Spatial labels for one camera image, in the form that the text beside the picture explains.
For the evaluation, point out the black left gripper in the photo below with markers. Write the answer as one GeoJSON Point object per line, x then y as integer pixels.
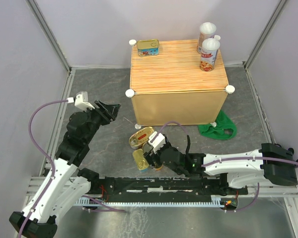
{"type": "Point", "coordinates": [108, 112]}

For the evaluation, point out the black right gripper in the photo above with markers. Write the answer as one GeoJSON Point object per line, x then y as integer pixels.
{"type": "Point", "coordinates": [152, 156]}

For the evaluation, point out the gold oval fish tin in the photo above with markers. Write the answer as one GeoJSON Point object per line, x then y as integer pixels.
{"type": "Point", "coordinates": [151, 157]}

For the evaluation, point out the oval red fish tin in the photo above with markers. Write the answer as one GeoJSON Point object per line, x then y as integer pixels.
{"type": "Point", "coordinates": [137, 140]}

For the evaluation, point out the wooden cube cabinet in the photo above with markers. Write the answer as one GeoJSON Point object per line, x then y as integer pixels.
{"type": "Point", "coordinates": [171, 86]}

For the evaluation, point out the blue rectangular luncheon meat tin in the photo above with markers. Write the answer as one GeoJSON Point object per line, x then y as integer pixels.
{"type": "Point", "coordinates": [148, 47]}

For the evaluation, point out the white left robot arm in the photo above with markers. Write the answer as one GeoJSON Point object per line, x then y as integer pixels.
{"type": "Point", "coordinates": [40, 217]}

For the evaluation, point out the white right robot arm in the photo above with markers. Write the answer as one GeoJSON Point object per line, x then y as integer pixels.
{"type": "Point", "coordinates": [271, 163]}

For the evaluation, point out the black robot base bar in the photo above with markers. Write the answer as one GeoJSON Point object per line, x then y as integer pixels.
{"type": "Point", "coordinates": [162, 189]}

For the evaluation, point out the gold rectangular meat tin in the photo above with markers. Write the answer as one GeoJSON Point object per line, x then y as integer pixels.
{"type": "Point", "coordinates": [140, 160]}

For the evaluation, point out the green cloth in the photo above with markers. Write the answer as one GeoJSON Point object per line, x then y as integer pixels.
{"type": "Point", "coordinates": [222, 129]}

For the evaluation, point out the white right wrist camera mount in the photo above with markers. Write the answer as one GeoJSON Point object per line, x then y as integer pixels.
{"type": "Point", "coordinates": [156, 140]}

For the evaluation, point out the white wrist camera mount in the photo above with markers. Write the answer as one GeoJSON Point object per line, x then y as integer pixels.
{"type": "Point", "coordinates": [156, 140]}
{"type": "Point", "coordinates": [81, 101]}

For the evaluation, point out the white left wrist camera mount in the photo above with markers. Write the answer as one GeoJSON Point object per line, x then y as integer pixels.
{"type": "Point", "coordinates": [81, 101]}

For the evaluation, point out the grey slotted cable duct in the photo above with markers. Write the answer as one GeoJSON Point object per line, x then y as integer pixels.
{"type": "Point", "coordinates": [215, 203]}

